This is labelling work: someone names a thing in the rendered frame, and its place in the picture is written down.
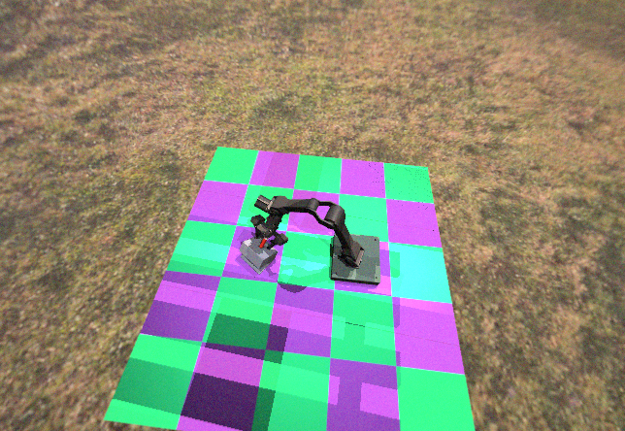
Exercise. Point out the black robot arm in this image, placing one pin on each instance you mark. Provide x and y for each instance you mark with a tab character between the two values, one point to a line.
334	219

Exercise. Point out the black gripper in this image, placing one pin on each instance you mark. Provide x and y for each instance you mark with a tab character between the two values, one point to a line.
280	239

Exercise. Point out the grey sloped panel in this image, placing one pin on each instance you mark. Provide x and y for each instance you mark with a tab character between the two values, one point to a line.
256	257

